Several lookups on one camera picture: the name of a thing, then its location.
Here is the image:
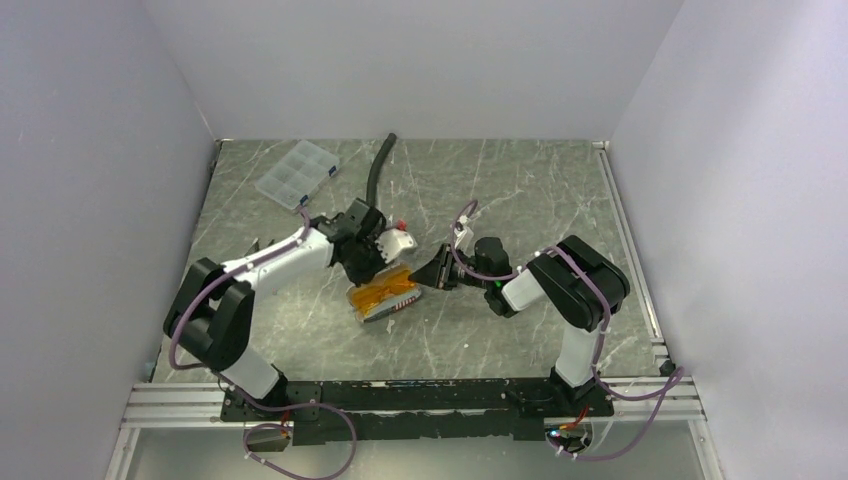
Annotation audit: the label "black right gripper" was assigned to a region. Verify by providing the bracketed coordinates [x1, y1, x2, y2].
[408, 243, 491, 290]

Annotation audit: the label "orange transparent safety glasses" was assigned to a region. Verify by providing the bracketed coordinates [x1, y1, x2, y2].
[351, 263, 419, 313]

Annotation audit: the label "printed glasses pouch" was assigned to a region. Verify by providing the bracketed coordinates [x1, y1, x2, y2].
[349, 262, 423, 325]

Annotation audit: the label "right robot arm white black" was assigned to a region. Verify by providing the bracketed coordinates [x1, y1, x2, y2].
[410, 235, 630, 415]

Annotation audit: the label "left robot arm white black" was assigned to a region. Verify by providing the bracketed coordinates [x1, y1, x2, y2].
[163, 199, 416, 420]

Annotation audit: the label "clear plastic compartment box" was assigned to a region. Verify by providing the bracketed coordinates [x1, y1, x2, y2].
[255, 140, 341, 211]

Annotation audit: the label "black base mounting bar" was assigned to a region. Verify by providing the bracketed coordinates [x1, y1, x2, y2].
[220, 377, 614, 446]

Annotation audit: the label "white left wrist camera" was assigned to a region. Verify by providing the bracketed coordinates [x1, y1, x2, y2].
[375, 226, 418, 265]

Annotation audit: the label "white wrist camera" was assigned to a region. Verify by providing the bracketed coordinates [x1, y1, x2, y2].
[453, 214, 474, 251]
[375, 226, 418, 265]

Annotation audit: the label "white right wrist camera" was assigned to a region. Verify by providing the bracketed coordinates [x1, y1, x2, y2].
[453, 214, 474, 251]

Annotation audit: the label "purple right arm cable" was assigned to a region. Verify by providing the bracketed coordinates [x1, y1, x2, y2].
[450, 198, 685, 463]

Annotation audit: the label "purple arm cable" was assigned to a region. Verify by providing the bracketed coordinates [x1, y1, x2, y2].
[450, 198, 685, 463]
[167, 208, 359, 479]

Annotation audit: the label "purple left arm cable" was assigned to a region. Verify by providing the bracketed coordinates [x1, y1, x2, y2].
[167, 208, 359, 479]

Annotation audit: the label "black rubber hose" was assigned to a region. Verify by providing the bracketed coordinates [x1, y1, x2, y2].
[366, 133, 399, 207]

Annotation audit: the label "yellow handled pliers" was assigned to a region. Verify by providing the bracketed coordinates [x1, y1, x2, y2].
[246, 238, 276, 255]

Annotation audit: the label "aluminium frame rail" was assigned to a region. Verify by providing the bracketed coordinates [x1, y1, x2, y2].
[105, 377, 725, 479]

